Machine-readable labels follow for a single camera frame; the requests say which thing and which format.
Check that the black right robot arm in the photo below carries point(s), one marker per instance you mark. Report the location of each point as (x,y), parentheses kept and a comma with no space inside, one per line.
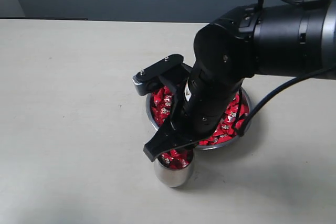
(282,40)

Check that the red wrapped candies pile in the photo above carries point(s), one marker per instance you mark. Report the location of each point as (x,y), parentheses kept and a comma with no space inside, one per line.
(163,99)

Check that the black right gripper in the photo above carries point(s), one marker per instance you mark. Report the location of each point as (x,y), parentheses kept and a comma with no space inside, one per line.
(195,115)

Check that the steel cup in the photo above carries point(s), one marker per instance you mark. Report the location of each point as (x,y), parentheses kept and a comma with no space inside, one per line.
(173,178)

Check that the red candies in cup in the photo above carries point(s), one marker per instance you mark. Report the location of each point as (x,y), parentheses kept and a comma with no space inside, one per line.
(176,159)

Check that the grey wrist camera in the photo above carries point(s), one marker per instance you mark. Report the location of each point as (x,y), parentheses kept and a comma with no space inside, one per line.
(155,76)

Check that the steel bowl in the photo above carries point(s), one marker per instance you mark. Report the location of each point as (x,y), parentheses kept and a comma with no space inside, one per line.
(224,134)

